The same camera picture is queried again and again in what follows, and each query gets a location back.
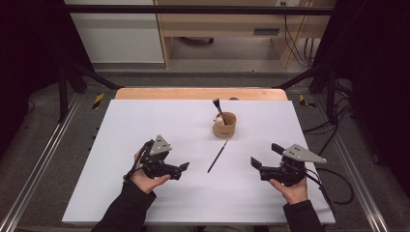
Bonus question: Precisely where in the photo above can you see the black horizontal frame bar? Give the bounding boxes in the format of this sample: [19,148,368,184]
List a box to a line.
[62,4,337,16]

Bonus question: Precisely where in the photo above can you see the black frame strut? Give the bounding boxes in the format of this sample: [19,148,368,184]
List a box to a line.
[57,61,124,124]
[277,61,337,124]

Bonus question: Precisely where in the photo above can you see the thin black brush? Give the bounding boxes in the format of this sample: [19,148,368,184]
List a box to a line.
[207,139,229,174]

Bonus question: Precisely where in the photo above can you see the round wooden brush holder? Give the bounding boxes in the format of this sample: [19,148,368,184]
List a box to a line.
[212,111,238,139]

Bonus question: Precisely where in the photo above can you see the person's left hand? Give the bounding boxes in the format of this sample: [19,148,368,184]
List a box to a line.
[130,149,172,194]

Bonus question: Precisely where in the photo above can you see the white cabinet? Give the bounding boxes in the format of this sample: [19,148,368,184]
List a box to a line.
[63,0,165,65]

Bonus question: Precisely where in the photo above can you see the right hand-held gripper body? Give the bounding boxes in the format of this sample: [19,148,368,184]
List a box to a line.
[259,143,328,188]

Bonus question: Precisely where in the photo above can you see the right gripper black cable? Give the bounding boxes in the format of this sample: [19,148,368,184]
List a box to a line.
[304,166,355,206]

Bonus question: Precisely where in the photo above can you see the aluminium floor rail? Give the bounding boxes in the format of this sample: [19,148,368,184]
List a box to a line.
[0,93,83,232]
[313,96,390,232]

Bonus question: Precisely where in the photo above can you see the person's right hand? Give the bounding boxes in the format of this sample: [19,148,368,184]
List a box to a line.
[269,177,308,206]

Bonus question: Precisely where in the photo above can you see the white table board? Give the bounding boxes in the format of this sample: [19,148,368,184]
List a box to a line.
[61,99,337,225]

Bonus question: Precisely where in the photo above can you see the hanging black cables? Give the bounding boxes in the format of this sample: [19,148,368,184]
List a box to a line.
[282,2,316,69]

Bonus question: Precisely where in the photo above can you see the black makeup brush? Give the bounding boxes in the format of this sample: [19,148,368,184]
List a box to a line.
[212,98,227,126]

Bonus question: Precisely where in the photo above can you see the yellow black striped tape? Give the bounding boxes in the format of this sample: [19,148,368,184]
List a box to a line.
[92,92,105,110]
[298,94,317,109]

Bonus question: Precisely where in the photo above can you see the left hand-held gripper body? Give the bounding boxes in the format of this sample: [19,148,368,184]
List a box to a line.
[138,134,183,181]

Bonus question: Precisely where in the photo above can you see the black floor cable bundle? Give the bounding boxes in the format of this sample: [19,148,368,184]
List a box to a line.
[303,80,356,156]

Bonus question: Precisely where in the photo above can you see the light wooden desk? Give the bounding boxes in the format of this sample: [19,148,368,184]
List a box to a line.
[154,0,337,70]

